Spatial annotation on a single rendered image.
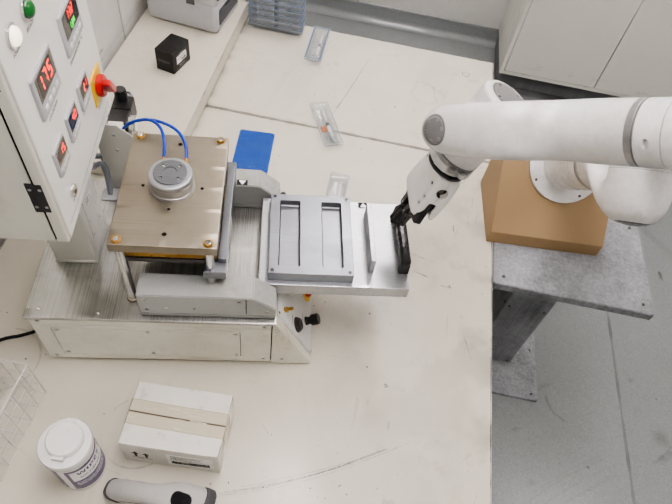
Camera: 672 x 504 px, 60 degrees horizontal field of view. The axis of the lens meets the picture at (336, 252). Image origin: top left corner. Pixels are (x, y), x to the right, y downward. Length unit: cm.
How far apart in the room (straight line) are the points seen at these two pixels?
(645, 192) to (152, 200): 89
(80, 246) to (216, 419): 41
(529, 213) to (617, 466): 107
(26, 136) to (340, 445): 80
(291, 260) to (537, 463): 132
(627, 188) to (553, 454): 123
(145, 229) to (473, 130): 56
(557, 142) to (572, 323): 169
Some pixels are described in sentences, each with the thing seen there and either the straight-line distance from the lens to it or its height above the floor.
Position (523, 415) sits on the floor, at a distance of 224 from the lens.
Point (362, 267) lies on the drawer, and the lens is 117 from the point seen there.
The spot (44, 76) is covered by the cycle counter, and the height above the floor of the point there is 140.
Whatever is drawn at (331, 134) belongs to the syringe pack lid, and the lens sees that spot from 171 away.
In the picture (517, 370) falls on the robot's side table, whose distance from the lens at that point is 230.
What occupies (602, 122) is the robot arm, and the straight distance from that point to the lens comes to 86.
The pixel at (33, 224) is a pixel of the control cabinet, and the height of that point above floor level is 119.
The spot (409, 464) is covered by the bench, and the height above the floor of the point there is 75.
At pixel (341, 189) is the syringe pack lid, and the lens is 157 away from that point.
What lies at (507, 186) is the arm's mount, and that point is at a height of 87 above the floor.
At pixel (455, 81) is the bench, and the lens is 205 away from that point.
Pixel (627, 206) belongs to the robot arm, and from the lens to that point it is 123.
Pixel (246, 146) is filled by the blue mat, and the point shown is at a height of 75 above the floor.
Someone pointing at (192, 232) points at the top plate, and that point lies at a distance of 103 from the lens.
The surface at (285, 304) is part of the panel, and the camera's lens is 120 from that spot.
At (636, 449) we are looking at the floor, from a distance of 239.
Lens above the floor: 192
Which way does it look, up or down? 53 degrees down
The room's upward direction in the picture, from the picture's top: 11 degrees clockwise
